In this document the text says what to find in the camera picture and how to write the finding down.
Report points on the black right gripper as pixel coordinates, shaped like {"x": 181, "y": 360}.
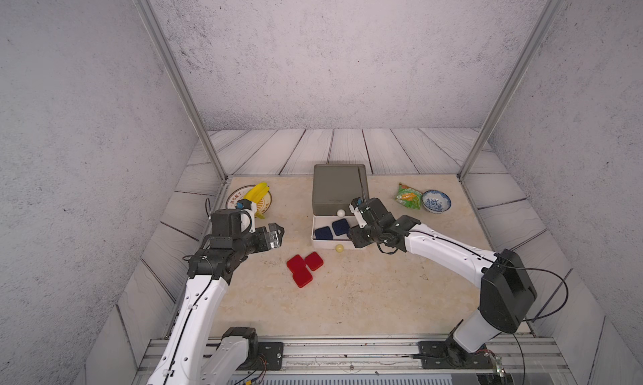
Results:
{"x": 354, "y": 234}

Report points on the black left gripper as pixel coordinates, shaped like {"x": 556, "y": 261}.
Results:
{"x": 275, "y": 239}

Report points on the blue brooch box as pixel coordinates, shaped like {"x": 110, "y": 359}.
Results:
{"x": 323, "y": 234}
{"x": 341, "y": 227}

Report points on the white drawer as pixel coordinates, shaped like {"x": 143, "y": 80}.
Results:
{"x": 344, "y": 241}

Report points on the grey top drawer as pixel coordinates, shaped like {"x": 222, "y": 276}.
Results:
{"x": 336, "y": 185}

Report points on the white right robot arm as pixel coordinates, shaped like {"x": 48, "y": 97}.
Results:
{"x": 506, "y": 290}

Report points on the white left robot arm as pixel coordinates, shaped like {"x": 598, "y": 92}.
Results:
{"x": 232, "y": 238}

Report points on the red brooch box rear left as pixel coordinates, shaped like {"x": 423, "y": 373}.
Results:
{"x": 296, "y": 264}

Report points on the red brooch box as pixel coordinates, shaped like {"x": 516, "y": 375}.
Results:
{"x": 314, "y": 261}
{"x": 296, "y": 264}
{"x": 302, "y": 277}

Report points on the red brooch box front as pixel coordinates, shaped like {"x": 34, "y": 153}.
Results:
{"x": 302, "y": 277}

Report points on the red brooch box rear right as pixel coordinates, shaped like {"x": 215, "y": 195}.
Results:
{"x": 314, "y": 261}

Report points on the three-tier drawer cabinet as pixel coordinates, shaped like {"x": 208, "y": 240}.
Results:
{"x": 335, "y": 186}

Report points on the patterned round plate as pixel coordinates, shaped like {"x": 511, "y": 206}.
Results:
{"x": 237, "y": 195}

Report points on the green snack packet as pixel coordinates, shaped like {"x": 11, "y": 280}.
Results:
{"x": 409, "y": 197}

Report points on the yellow toy banana bunch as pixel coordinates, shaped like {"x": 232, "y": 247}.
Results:
{"x": 260, "y": 197}

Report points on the blue white ceramic bowl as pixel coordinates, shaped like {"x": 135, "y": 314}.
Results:
{"x": 436, "y": 201}

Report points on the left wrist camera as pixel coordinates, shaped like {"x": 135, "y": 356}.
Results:
{"x": 247, "y": 211}

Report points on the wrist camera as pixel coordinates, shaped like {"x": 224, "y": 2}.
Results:
{"x": 247, "y": 211}
{"x": 355, "y": 208}

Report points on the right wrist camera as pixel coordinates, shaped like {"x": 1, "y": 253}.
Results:
{"x": 355, "y": 208}

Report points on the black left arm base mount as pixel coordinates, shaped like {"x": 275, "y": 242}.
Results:
{"x": 260, "y": 354}

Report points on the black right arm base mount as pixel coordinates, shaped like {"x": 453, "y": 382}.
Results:
{"x": 449, "y": 354}

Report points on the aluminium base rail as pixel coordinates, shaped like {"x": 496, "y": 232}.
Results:
{"x": 506, "y": 359}

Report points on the left aluminium frame post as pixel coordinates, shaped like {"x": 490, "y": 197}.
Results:
{"x": 159, "y": 41}

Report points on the aluminium frame post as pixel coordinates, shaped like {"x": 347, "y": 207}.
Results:
{"x": 520, "y": 67}
{"x": 159, "y": 41}

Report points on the right aluminium frame post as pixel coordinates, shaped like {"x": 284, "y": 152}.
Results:
{"x": 520, "y": 67}

